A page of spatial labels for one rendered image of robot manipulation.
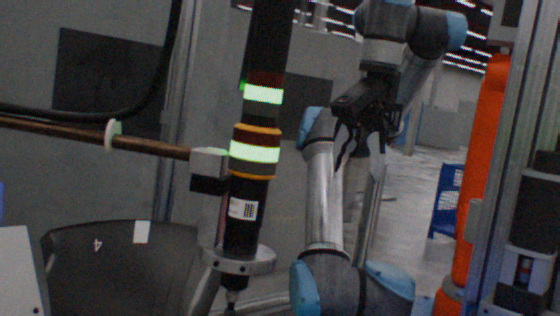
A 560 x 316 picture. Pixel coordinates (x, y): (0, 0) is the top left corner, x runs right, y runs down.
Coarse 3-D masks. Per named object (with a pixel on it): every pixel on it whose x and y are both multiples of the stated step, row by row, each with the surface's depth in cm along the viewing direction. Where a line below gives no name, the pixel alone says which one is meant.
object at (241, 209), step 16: (240, 192) 51; (256, 192) 51; (240, 208) 51; (256, 208) 51; (240, 224) 51; (256, 224) 52; (224, 240) 52; (240, 240) 51; (256, 240) 52; (224, 272) 53; (240, 288) 53
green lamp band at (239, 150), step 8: (232, 144) 51; (240, 144) 50; (232, 152) 51; (240, 152) 50; (248, 152) 50; (256, 152) 50; (264, 152) 50; (272, 152) 51; (264, 160) 50; (272, 160) 51
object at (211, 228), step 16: (192, 160) 52; (208, 160) 51; (224, 160) 52; (192, 176) 51; (208, 176) 51; (224, 176) 53; (208, 192) 51; (224, 192) 52; (208, 208) 52; (224, 208) 53; (208, 224) 52; (224, 224) 54; (208, 240) 52; (208, 256) 51; (224, 256) 50; (240, 256) 51; (256, 256) 52; (272, 256) 53; (240, 272) 50; (256, 272) 50
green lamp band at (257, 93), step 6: (246, 84) 51; (246, 90) 51; (252, 90) 50; (258, 90) 50; (264, 90) 50; (270, 90) 50; (276, 90) 50; (246, 96) 51; (252, 96) 50; (258, 96) 50; (264, 96) 50; (270, 96) 50; (276, 96) 50; (276, 102) 51
